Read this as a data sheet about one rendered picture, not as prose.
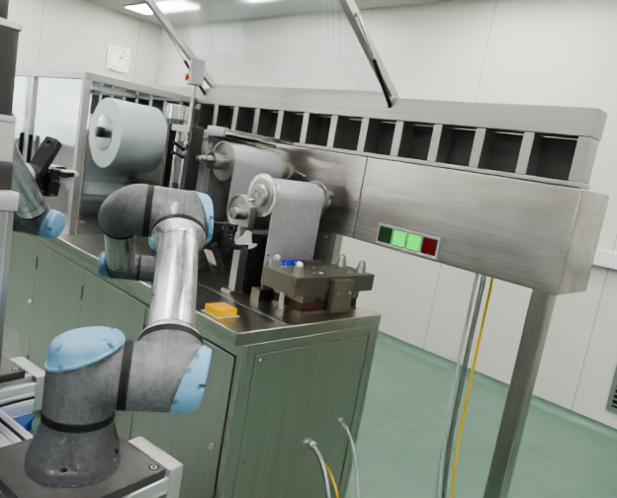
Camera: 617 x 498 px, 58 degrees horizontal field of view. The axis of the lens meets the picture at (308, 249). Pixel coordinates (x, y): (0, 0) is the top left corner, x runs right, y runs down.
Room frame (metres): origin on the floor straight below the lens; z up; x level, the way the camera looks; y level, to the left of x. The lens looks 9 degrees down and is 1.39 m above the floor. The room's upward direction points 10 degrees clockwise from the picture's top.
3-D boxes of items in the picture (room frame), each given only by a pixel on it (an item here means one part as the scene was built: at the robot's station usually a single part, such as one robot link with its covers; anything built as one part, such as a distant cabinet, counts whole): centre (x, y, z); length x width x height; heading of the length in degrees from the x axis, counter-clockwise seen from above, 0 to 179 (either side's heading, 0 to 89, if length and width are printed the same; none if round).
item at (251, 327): (2.55, 0.85, 0.88); 2.52 x 0.66 x 0.04; 47
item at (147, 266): (1.56, 0.41, 1.01); 0.11 x 0.08 x 0.11; 106
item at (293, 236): (1.93, 0.06, 1.11); 0.23 x 0.01 x 0.18; 137
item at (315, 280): (1.88, -0.06, 1.00); 0.40 x 0.16 x 0.06; 137
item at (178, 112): (2.45, 0.64, 1.50); 0.14 x 0.14 x 0.06
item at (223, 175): (2.15, 0.28, 1.33); 0.25 x 0.14 x 0.14; 137
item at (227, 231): (1.68, 0.29, 1.12); 0.12 x 0.08 x 0.09; 137
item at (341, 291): (1.83, -0.13, 0.96); 0.10 x 0.03 x 0.11; 137
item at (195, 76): (2.28, 0.57, 1.66); 0.07 x 0.07 x 0.10; 26
